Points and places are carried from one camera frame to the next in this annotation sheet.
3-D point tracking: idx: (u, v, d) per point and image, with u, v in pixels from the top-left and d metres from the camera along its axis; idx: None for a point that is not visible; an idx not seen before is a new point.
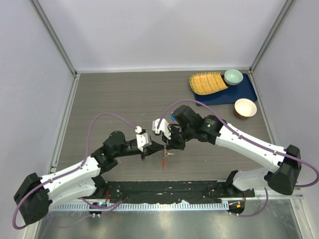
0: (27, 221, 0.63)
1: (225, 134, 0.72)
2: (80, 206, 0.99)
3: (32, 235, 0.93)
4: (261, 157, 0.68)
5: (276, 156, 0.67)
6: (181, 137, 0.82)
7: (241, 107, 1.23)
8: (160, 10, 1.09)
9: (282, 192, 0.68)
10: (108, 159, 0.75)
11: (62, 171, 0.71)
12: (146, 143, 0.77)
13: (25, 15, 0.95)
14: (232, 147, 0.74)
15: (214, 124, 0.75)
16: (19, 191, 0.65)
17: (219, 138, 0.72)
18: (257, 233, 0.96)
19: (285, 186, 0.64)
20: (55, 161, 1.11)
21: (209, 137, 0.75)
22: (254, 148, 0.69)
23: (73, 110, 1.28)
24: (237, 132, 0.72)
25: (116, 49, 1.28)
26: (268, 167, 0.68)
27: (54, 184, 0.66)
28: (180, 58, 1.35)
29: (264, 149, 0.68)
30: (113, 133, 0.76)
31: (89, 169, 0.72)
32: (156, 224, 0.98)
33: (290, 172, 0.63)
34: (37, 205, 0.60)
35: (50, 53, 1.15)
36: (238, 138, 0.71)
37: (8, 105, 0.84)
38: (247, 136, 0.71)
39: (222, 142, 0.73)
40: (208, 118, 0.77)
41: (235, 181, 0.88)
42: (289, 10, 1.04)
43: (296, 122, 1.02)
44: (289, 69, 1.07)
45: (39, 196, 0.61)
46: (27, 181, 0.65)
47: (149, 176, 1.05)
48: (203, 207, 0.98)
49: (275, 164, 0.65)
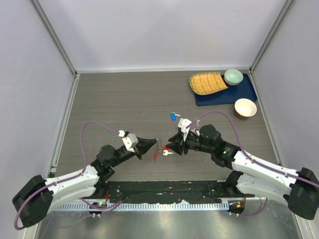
0: (26, 222, 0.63)
1: (239, 160, 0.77)
2: (80, 206, 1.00)
3: (32, 235, 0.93)
4: (274, 180, 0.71)
5: (288, 178, 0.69)
6: (194, 147, 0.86)
7: (241, 107, 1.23)
8: (160, 10, 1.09)
9: (300, 214, 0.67)
10: (104, 170, 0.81)
11: (65, 176, 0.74)
12: (132, 143, 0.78)
13: (26, 15, 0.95)
14: (247, 172, 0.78)
15: (232, 154, 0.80)
16: (20, 192, 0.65)
17: (234, 164, 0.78)
18: (258, 233, 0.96)
19: (304, 209, 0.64)
20: (55, 161, 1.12)
21: (227, 164, 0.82)
22: (267, 171, 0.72)
23: (73, 110, 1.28)
24: (250, 157, 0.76)
25: (116, 49, 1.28)
26: (283, 189, 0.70)
27: (57, 187, 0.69)
28: (180, 58, 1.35)
29: (276, 172, 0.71)
30: (104, 147, 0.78)
31: (90, 176, 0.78)
32: (156, 224, 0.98)
33: (304, 194, 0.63)
34: (41, 206, 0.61)
35: (50, 53, 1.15)
36: (251, 163, 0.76)
37: (9, 105, 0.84)
38: (260, 161, 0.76)
39: (239, 167, 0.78)
40: (228, 145, 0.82)
41: (239, 184, 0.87)
42: (289, 10, 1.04)
43: (296, 122, 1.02)
44: (289, 68, 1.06)
45: (44, 197, 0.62)
46: (31, 182, 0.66)
47: (149, 176, 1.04)
48: (203, 207, 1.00)
49: (287, 185, 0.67)
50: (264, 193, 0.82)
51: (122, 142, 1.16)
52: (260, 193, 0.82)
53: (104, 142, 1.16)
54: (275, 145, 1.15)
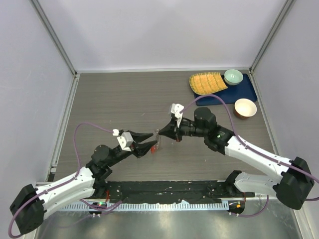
0: (23, 230, 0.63)
1: (233, 145, 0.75)
2: (80, 207, 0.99)
3: (32, 235, 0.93)
4: (266, 168, 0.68)
5: (280, 167, 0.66)
6: (188, 132, 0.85)
7: (241, 107, 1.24)
8: (160, 10, 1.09)
9: (286, 202, 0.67)
10: (101, 170, 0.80)
11: (57, 182, 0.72)
12: (127, 142, 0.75)
13: (26, 15, 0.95)
14: (239, 157, 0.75)
15: (225, 136, 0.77)
16: (15, 201, 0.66)
17: (227, 148, 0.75)
18: (257, 233, 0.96)
19: (292, 198, 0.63)
20: (55, 161, 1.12)
21: (219, 148, 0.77)
22: (259, 157, 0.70)
23: (74, 110, 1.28)
24: (244, 143, 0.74)
25: (116, 49, 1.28)
26: (274, 178, 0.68)
27: (48, 195, 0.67)
28: (180, 58, 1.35)
29: (268, 160, 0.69)
30: (98, 147, 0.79)
31: (84, 178, 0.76)
32: (156, 224, 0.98)
33: (293, 181, 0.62)
34: (33, 216, 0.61)
35: (50, 52, 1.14)
36: (245, 148, 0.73)
37: (9, 105, 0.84)
38: (253, 146, 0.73)
39: (231, 152, 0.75)
40: (222, 129, 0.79)
41: (235, 182, 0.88)
42: (289, 10, 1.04)
43: (296, 122, 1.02)
44: (289, 68, 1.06)
45: (35, 207, 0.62)
46: (23, 191, 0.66)
47: (149, 176, 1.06)
48: (203, 207, 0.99)
49: (278, 173, 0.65)
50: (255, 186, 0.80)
51: None
52: (255, 187, 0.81)
53: (104, 142, 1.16)
54: (275, 145, 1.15)
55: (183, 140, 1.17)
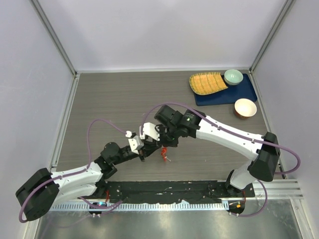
0: (29, 216, 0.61)
1: (204, 127, 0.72)
2: (80, 206, 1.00)
3: (32, 235, 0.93)
4: (241, 147, 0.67)
5: (254, 144, 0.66)
6: (169, 137, 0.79)
7: (241, 107, 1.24)
8: (161, 10, 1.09)
9: (262, 179, 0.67)
10: (107, 167, 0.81)
11: (69, 170, 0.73)
12: (138, 145, 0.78)
13: (25, 15, 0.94)
14: (213, 139, 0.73)
15: (194, 118, 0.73)
16: (25, 185, 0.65)
17: (199, 131, 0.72)
18: (258, 233, 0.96)
19: (264, 172, 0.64)
20: (55, 161, 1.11)
21: (190, 130, 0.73)
22: (233, 138, 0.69)
23: (74, 110, 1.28)
24: (216, 124, 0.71)
25: (117, 49, 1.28)
26: (249, 156, 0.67)
27: (63, 180, 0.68)
28: (181, 57, 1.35)
29: (242, 138, 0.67)
30: (107, 144, 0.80)
31: (94, 172, 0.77)
32: (156, 223, 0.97)
33: (269, 158, 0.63)
34: (46, 198, 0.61)
35: (50, 52, 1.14)
36: (218, 129, 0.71)
37: (8, 105, 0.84)
38: (226, 127, 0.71)
39: (203, 134, 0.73)
40: (187, 113, 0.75)
41: (232, 181, 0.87)
42: (288, 11, 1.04)
43: (296, 122, 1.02)
44: (289, 68, 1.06)
45: (50, 190, 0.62)
46: (37, 176, 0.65)
47: (149, 176, 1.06)
48: (203, 207, 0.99)
49: (254, 152, 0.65)
50: (242, 176, 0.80)
51: (122, 141, 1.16)
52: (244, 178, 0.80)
53: (105, 142, 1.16)
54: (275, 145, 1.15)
55: (183, 140, 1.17)
